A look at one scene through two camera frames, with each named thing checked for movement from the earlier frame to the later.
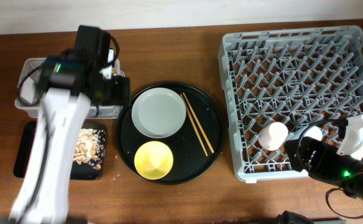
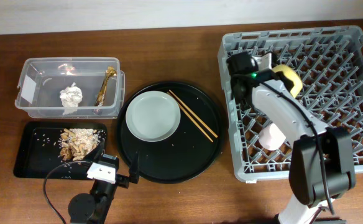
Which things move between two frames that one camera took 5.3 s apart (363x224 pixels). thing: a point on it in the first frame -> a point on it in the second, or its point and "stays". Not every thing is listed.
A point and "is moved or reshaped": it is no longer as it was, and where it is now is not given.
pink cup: (272, 136) stays
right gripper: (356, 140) -> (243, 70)
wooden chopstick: (206, 138) -> (194, 114)
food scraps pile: (90, 147) stays
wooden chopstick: (194, 125) -> (181, 107)
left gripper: (122, 96) -> (124, 181)
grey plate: (158, 112) is moved or reshaped
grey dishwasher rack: (298, 77) stays
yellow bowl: (153, 160) -> (293, 76)
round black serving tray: (194, 148) stays
